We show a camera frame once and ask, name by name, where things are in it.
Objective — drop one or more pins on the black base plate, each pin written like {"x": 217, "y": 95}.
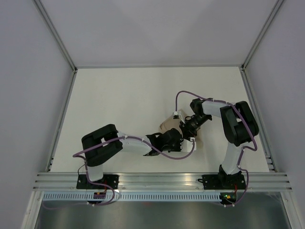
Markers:
{"x": 110, "y": 180}
{"x": 217, "y": 182}

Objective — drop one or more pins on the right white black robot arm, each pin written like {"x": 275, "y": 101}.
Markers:
{"x": 240, "y": 128}

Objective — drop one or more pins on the right aluminium frame post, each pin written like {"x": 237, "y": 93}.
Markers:
{"x": 263, "y": 31}

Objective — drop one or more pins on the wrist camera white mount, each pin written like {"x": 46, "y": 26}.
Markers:
{"x": 180, "y": 114}
{"x": 188, "y": 145}

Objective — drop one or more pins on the white slotted cable duct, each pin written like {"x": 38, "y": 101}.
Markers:
{"x": 135, "y": 196}

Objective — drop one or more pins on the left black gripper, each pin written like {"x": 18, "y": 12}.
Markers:
{"x": 178, "y": 149}

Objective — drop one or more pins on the left aluminium frame post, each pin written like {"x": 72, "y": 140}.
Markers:
{"x": 54, "y": 33}

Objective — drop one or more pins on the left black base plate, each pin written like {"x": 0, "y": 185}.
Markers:
{"x": 110, "y": 180}

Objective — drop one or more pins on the aluminium mounting rail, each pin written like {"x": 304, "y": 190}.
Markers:
{"x": 258, "y": 182}

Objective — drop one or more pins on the beige cloth napkin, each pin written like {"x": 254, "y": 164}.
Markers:
{"x": 170, "y": 123}

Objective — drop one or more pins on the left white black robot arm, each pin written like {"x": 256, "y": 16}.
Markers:
{"x": 104, "y": 143}

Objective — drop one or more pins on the aluminium frame post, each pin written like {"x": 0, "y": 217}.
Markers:
{"x": 263, "y": 31}
{"x": 54, "y": 33}

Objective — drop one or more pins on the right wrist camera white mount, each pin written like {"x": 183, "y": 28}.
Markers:
{"x": 180, "y": 114}

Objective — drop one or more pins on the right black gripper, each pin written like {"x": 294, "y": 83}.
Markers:
{"x": 186, "y": 130}

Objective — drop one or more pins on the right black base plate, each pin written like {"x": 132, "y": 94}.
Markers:
{"x": 217, "y": 182}

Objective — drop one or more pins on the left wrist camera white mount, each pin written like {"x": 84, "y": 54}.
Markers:
{"x": 188, "y": 145}

